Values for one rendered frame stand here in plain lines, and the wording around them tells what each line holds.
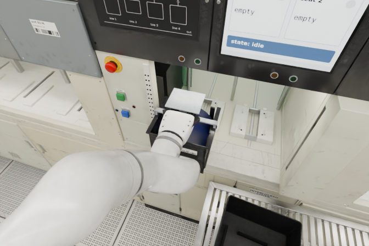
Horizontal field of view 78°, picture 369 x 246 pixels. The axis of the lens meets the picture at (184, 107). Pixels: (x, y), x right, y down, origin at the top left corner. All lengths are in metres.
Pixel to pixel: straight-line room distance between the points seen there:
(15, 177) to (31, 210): 2.21
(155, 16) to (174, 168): 0.40
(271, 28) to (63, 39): 0.66
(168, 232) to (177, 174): 1.38
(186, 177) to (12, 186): 2.05
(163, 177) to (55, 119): 1.05
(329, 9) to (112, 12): 0.54
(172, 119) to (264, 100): 0.82
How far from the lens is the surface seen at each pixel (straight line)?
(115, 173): 0.33
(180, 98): 0.80
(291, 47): 0.64
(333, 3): 0.61
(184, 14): 0.64
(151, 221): 1.93
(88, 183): 0.30
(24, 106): 1.66
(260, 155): 1.19
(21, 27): 1.02
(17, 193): 2.41
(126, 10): 0.71
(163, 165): 0.51
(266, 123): 1.28
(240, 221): 1.14
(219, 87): 1.47
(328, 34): 0.64
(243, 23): 0.62
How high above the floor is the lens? 1.83
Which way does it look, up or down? 46 degrees down
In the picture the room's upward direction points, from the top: straight up
